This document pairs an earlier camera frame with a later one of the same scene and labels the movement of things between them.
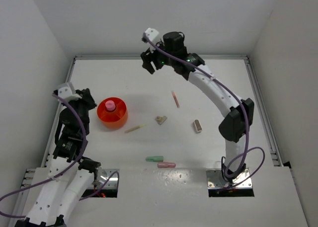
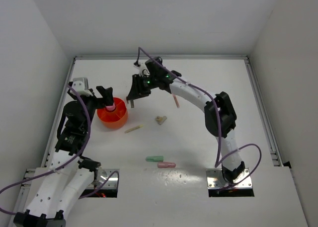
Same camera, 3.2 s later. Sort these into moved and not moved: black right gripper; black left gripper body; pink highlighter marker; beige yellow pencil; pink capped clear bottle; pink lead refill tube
Moved: black right gripper; black left gripper body
Not moved: pink highlighter marker; pink lead refill tube; beige yellow pencil; pink capped clear bottle
